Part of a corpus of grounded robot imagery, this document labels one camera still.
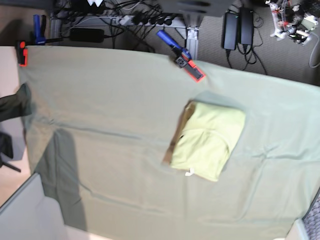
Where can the light green T-shirt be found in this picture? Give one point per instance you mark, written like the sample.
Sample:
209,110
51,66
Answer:
205,138

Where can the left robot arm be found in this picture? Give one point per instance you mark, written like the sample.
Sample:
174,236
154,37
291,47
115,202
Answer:
294,19

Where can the green table cloth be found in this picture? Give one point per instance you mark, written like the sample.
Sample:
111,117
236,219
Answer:
102,124

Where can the blue orange bar clamp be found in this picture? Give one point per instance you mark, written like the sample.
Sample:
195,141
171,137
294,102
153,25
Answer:
183,58

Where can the black power brick under table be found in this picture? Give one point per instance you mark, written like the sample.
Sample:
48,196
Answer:
88,35

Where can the black power adapter brick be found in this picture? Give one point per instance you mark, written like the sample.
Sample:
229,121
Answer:
229,31

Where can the dark green garment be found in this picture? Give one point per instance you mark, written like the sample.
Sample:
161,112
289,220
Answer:
16,105

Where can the black orange clamp left edge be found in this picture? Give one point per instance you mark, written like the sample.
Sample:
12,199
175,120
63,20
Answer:
21,53

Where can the aluminium table frame leg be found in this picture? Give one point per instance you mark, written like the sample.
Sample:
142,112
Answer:
190,32

